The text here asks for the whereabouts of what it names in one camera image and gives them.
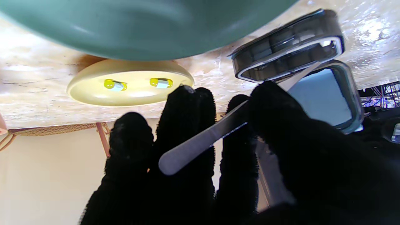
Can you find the green round dish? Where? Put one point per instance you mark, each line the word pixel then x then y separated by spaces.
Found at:
pixel 140 28

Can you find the dark pill box blue lid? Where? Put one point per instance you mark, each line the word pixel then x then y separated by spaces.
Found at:
pixel 281 47

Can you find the yellow white capsule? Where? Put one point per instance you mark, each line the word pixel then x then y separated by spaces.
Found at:
pixel 161 82
pixel 115 85

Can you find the metal tweezers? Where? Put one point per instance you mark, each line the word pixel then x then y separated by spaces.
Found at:
pixel 193 148

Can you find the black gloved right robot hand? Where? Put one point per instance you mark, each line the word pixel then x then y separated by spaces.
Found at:
pixel 328 181

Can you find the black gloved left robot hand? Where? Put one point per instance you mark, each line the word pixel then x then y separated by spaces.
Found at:
pixel 386 122

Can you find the yellow round dish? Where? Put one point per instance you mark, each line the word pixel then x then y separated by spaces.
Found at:
pixel 134 67

